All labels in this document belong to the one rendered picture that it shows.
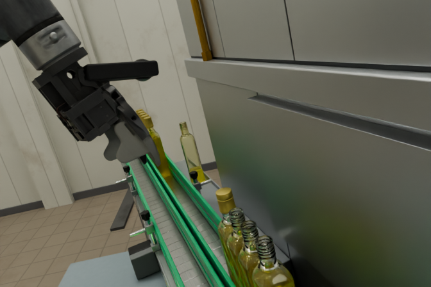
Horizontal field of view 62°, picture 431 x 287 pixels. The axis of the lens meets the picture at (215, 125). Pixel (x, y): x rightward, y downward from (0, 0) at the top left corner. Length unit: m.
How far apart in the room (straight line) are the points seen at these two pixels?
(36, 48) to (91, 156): 3.49
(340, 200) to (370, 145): 0.14
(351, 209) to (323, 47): 0.25
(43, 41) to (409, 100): 0.46
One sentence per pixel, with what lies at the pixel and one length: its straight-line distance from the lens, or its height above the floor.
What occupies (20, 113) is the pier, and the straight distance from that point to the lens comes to 4.04.
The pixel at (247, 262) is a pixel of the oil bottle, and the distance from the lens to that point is 0.69.
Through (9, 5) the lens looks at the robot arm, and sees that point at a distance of 0.56.
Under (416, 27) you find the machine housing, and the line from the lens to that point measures 0.45.
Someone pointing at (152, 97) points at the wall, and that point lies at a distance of 3.69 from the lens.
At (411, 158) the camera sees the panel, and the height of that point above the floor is 1.30.
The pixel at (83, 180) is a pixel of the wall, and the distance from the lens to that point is 4.15.
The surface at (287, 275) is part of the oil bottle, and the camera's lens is 0.65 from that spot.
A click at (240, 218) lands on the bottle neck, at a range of 0.71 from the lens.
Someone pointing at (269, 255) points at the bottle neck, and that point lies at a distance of 0.63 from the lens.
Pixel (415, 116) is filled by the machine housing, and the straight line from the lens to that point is 0.45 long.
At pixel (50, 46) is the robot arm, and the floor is 1.51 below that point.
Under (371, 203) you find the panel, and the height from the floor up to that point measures 1.21.
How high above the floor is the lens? 1.50
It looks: 16 degrees down
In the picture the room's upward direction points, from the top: 13 degrees counter-clockwise
